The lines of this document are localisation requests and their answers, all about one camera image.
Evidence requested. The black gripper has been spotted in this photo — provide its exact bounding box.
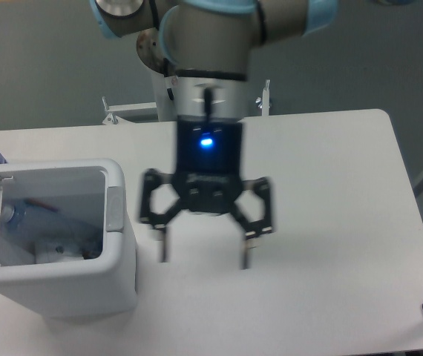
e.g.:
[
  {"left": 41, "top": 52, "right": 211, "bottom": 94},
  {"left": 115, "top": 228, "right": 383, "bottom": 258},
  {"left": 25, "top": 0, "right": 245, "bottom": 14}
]
[{"left": 138, "top": 116, "right": 274, "bottom": 269}]

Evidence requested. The white plastic wrapper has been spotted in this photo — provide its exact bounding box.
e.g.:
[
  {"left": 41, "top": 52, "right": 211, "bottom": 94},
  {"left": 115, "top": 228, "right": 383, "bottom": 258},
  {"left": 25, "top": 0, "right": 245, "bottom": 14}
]
[{"left": 34, "top": 240, "right": 102, "bottom": 264}]

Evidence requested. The clear plastic water bottle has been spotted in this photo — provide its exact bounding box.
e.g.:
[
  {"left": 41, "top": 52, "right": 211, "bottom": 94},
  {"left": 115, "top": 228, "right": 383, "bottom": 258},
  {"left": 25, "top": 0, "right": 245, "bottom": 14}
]
[{"left": 0, "top": 200, "right": 102, "bottom": 259}]

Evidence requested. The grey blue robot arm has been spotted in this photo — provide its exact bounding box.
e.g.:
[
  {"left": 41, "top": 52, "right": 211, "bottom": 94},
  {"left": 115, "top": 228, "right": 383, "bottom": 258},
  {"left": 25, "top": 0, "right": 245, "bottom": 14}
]
[{"left": 90, "top": 1, "right": 338, "bottom": 268}]

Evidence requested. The white plastic trash can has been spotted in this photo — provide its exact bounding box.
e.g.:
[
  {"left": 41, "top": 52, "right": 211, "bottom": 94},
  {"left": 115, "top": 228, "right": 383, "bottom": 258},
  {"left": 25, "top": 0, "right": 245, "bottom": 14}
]
[{"left": 0, "top": 159, "right": 137, "bottom": 317}]

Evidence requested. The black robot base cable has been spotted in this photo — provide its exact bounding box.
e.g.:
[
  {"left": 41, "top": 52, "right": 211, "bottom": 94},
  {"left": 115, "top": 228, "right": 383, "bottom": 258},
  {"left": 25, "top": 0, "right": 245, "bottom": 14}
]
[{"left": 162, "top": 59, "right": 177, "bottom": 103}]

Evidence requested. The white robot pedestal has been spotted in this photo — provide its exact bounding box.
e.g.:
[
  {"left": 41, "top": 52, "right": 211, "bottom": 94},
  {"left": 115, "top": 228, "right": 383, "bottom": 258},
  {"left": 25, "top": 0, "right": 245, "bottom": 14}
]
[{"left": 136, "top": 29, "right": 179, "bottom": 122}]

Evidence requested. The white metal frame bracket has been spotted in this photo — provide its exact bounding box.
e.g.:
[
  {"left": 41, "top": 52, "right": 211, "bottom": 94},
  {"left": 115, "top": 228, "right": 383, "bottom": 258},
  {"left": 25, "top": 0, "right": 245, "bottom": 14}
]
[{"left": 102, "top": 79, "right": 272, "bottom": 125}]

